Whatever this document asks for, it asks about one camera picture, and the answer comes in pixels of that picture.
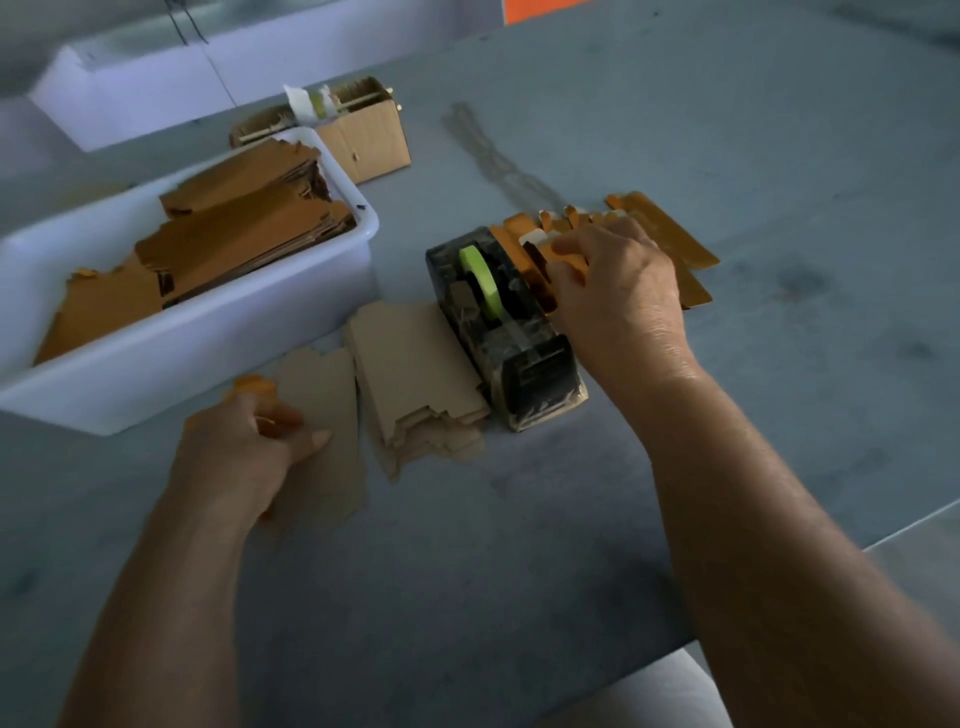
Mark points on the person's left hand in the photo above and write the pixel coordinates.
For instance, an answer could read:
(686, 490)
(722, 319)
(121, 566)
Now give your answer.
(233, 465)

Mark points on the person's right hand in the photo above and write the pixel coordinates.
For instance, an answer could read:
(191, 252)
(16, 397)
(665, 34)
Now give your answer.
(623, 300)

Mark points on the pile of gold boxes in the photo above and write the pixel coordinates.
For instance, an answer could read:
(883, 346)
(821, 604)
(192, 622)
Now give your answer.
(675, 240)

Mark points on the gold box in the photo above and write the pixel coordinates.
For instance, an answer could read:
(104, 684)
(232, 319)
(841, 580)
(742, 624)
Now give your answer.
(252, 387)

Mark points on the single beige blank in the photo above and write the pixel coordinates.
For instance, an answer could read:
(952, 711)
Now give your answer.
(327, 413)

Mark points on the pile of beige blanks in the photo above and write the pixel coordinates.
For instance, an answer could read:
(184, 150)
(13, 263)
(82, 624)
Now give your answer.
(413, 368)

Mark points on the gold cartons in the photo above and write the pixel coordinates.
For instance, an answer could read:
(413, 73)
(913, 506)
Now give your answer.
(240, 233)

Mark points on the person's right forearm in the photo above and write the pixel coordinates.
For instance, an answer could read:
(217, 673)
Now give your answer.
(795, 585)

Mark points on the person's left forearm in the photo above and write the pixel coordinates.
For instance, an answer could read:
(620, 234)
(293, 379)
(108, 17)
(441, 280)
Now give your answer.
(158, 630)

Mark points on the person's pale clothing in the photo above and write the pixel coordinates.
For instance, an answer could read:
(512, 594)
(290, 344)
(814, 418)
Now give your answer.
(645, 698)

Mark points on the white plastic bin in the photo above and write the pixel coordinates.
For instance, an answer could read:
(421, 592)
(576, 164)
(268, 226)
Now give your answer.
(195, 353)

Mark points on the black tape dispenser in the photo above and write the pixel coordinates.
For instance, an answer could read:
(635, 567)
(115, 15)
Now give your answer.
(518, 360)

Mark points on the green tape roll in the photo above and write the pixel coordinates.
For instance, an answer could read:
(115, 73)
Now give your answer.
(480, 282)

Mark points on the small cardboard box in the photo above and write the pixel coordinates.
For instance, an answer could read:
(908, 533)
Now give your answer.
(368, 143)

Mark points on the orange tray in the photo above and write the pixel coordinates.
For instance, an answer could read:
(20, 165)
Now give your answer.
(543, 9)

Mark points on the long white tray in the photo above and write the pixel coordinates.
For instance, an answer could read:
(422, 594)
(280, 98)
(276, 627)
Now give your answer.
(150, 75)

